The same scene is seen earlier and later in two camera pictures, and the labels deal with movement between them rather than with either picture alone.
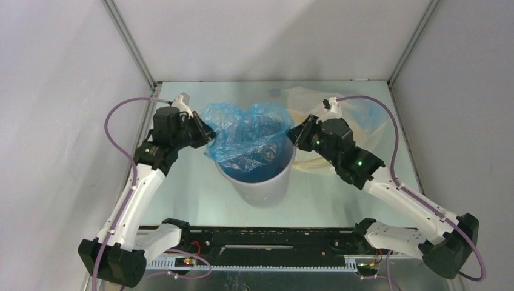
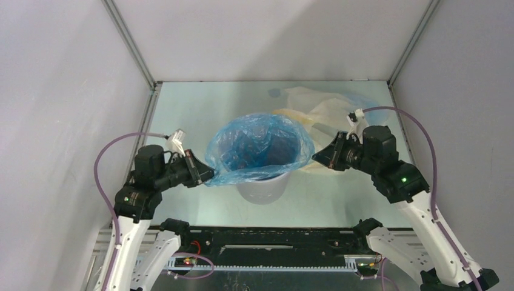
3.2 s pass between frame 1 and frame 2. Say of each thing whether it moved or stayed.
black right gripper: moved
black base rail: stayed
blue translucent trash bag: moved
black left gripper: moved
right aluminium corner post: stayed
